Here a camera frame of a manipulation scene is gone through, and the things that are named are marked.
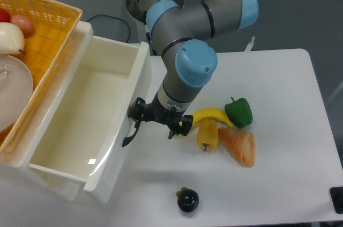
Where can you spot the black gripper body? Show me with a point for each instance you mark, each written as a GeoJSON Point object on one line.
{"type": "Point", "coordinates": [165, 116]}

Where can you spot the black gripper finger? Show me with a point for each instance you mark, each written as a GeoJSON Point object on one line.
{"type": "Point", "coordinates": [181, 126]}
{"type": "Point", "coordinates": [137, 111]}

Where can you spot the green bell pepper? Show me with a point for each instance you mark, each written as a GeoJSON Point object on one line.
{"type": "Point", "coordinates": [239, 112]}

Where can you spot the white drawer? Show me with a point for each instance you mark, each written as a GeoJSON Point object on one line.
{"type": "Point", "coordinates": [81, 148]}

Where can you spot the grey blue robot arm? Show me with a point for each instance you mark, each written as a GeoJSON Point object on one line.
{"type": "Point", "coordinates": [178, 35]}

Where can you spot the white drawer cabinet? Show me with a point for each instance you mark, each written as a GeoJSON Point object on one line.
{"type": "Point", "coordinates": [27, 132]}

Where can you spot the yellow bell pepper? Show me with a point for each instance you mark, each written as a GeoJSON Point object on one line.
{"type": "Point", "coordinates": [207, 137]}

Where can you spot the yellow banana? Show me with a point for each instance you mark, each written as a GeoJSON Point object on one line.
{"type": "Point", "coordinates": [210, 113]}

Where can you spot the orange bread slice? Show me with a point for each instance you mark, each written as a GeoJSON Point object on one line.
{"type": "Point", "coordinates": [240, 143]}

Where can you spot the dark purple mangosteen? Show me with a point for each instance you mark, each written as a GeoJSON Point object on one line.
{"type": "Point", "coordinates": [187, 199]}

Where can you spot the orange woven basket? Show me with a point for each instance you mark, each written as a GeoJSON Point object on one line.
{"type": "Point", "coordinates": [54, 23]}

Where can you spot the white plate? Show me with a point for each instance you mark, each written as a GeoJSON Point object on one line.
{"type": "Point", "coordinates": [16, 89]}

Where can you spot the white pear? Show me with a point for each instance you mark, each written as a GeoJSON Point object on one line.
{"type": "Point", "coordinates": [12, 39]}

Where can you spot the red tomato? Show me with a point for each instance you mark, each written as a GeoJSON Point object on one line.
{"type": "Point", "coordinates": [5, 17]}

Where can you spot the black corner object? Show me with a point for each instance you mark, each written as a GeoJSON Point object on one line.
{"type": "Point", "coordinates": [336, 194]}

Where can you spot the white metal base frame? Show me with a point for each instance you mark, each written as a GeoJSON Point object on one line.
{"type": "Point", "coordinates": [250, 45]}

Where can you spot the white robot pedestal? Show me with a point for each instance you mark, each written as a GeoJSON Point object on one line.
{"type": "Point", "coordinates": [138, 10]}

